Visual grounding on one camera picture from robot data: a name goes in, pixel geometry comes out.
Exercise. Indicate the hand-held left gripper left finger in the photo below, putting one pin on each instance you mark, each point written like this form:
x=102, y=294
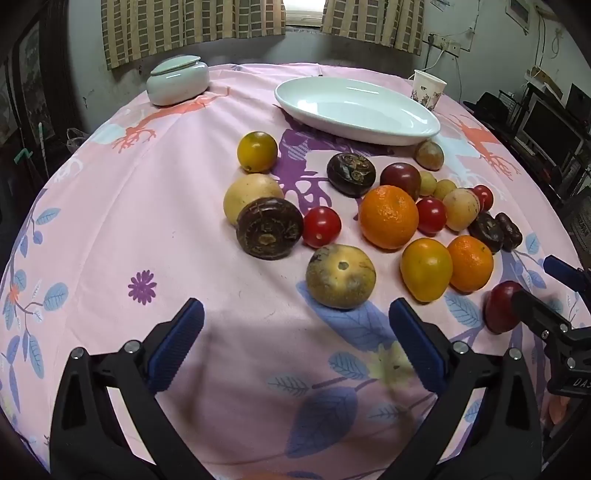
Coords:
x=180, y=341

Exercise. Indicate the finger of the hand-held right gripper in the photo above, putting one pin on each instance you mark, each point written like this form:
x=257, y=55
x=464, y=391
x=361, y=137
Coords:
x=535, y=309
x=565, y=274

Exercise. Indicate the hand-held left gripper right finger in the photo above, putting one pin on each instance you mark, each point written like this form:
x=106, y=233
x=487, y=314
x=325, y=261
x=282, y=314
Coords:
x=415, y=341

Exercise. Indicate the dark red plum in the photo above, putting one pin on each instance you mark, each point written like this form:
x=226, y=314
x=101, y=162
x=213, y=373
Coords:
x=501, y=307
x=400, y=180

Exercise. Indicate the orange yellow tomato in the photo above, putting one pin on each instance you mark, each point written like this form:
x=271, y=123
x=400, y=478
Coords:
x=425, y=269

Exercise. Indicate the small orange mandarin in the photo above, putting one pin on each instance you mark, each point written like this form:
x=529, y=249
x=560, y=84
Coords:
x=470, y=263

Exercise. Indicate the brownish yellow round fruit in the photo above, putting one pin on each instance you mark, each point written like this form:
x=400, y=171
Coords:
x=340, y=276

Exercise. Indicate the pale yellow round fruit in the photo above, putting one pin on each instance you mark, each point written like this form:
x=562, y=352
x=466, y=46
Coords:
x=461, y=209
x=251, y=191

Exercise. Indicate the large orange mandarin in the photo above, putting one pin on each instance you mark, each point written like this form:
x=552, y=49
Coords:
x=388, y=217

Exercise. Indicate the large dark water chestnut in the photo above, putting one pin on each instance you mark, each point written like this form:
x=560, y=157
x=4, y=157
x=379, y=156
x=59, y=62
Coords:
x=270, y=228

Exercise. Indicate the striped brown green fruit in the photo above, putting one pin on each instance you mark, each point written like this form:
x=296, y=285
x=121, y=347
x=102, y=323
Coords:
x=429, y=154

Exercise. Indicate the yellow green round fruit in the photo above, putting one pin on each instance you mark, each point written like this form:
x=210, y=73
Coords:
x=257, y=151

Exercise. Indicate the white oval plate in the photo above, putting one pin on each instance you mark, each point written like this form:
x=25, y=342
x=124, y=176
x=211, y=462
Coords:
x=355, y=108

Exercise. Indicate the pink printed tablecloth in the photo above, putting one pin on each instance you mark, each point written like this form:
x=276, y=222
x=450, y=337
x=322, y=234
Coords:
x=161, y=221

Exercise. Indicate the small yellow fruit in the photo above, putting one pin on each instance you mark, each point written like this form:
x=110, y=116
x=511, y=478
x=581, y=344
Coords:
x=445, y=189
x=427, y=183

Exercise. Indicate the computer monitor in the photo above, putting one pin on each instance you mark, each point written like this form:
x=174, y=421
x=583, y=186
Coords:
x=549, y=127

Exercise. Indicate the black hat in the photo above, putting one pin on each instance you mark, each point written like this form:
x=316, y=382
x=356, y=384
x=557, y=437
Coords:
x=491, y=105

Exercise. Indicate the clear plastic bag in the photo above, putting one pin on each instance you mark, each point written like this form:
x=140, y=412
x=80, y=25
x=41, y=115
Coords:
x=76, y=139

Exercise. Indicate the floral paper cup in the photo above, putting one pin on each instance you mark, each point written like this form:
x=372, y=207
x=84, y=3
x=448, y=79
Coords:
x=427, y=90

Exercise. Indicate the white lidded ceramic jar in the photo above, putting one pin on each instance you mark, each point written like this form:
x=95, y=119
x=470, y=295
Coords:
x=178, y=83

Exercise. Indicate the dark framed picture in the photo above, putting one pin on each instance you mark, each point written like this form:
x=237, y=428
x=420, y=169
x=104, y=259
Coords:
x=32, y=74

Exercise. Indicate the checked brown curtain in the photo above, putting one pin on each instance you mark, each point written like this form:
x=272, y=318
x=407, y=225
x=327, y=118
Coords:
x=369, y=23
x=184, y=27

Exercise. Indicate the window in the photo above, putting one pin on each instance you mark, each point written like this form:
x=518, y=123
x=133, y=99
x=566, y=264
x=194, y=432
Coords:
x=303, y=11

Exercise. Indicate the white wall socket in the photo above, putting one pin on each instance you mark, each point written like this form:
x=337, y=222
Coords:
x=443, y=44

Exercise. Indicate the white framed wall notice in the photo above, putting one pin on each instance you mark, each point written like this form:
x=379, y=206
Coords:
x=517, y=13

